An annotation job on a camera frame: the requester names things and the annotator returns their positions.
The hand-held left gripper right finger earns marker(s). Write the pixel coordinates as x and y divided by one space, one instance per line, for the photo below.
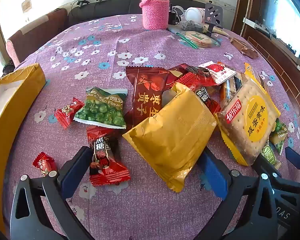
212 172

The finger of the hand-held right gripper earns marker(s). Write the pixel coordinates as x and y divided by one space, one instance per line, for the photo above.
265 164
296 158

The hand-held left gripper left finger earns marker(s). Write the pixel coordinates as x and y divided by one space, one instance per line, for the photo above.
73 170

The green white small packet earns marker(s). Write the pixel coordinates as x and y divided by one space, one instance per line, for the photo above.
270 155

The red dark-centre candy packet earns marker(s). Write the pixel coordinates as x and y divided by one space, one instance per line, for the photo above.
206 100
105 160

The yellow cracker packet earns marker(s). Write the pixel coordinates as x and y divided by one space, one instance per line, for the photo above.
250 120

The gold foil snack packet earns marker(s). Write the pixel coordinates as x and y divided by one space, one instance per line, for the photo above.
170 137

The small red candy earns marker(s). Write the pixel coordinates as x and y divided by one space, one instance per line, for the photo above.
66 112
45 166

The yellow cardboard tray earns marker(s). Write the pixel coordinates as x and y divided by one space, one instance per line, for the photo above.
20 97

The white red-print snack packet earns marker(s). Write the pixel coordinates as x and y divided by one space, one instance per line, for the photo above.
216 71

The brown date snack packet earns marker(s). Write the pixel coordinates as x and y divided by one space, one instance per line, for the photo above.
145 90

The wooden television cabinet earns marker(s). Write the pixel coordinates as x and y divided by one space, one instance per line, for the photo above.
277 55

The brown wrapped packet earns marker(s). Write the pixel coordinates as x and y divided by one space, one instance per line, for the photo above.
243 47

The dark cloth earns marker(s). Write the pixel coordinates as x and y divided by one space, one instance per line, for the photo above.
7 68

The round crackers green-label packet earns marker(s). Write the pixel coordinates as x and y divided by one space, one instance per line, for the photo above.
197 38

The purple floral tablecloth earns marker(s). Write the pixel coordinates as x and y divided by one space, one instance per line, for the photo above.
140 47

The maroon armchair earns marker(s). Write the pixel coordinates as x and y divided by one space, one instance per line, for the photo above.
32 35

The television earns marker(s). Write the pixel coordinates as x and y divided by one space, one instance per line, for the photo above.
290 17

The cream banana-shaped item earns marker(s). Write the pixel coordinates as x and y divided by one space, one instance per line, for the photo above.
218 30

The white long box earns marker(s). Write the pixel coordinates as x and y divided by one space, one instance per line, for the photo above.
251 22

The black crumpled bag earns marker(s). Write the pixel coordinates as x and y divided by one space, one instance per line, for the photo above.
190 25

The grey phone stand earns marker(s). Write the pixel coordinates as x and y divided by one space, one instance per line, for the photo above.
213 15

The white jar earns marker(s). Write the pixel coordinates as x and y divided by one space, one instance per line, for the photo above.
193 13

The black leather sofa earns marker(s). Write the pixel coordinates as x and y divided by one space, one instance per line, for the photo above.
115 7

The pink thermos with knitted sleeve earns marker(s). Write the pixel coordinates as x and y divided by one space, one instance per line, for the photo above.
155 10

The small wall plaque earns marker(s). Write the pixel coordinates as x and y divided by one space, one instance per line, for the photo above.
26 4

